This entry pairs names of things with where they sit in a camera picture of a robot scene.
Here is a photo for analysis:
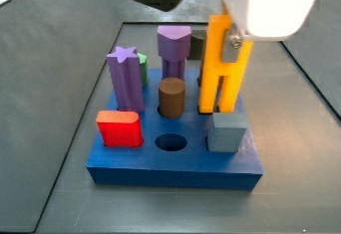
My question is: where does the red rounded block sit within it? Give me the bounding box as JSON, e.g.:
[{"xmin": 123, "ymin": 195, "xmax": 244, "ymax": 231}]
[{"xmin": 97, "ymin": 111, "xmax": 143, "ymax": 147}]

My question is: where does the yellow double-square block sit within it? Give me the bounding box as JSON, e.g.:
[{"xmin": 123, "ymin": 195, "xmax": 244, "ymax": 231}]
[{"xmin": 198, "ymin": 15, "xmax": 253, "ymax": 114}]

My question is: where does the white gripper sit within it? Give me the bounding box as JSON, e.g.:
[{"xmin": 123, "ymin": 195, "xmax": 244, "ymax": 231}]
[{"xmin": 221, "ymin": 0, "xmax": 316, "ymax": 63}]

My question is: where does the green hexagon block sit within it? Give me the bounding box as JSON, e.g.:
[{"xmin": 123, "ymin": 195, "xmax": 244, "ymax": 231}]
[{"xmin": 138, "ymin": 53, "xmax": 149, "ymax": 87}]

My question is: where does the tall brown notched block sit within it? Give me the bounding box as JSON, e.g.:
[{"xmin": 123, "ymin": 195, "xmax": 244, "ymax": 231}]
[{"xmin": 197, "ymin": 37, "xmax": 206, "ymax": 87}]

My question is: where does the brown cylinder block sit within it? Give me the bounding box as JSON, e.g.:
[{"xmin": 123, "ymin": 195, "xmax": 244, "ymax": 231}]
[{"xmin": 160, "ymin": 78, "xmax": 185, "ymax": 118}]

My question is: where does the purple heart-top block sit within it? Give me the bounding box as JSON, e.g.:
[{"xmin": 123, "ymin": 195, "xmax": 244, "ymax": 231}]
[{"xmin": 158, "ymin": 25, "xmax": 192, "ymax": 79}]

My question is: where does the grey-blue square block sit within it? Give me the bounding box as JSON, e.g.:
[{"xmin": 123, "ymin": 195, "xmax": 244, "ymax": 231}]
[{"xmin": 206, "ymin": 113, "xmax": 248, "ymax": 153}]

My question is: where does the purple star block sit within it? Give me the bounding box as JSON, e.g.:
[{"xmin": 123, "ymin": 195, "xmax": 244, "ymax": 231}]
[{"xmin": 107, "ymin": 47, "xmax": 146, "ymax": 113}]

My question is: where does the blue peg board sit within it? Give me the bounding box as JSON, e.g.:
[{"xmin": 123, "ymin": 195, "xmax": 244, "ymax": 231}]
[{"xmin": 87, "ymin": 69, "xmax": 264, "ymax": 190}]

